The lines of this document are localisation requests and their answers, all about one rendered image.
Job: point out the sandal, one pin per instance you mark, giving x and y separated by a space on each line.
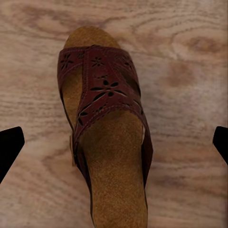
100 91

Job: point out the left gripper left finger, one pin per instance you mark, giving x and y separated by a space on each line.
11 142

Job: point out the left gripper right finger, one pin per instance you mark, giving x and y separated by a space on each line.
220 140

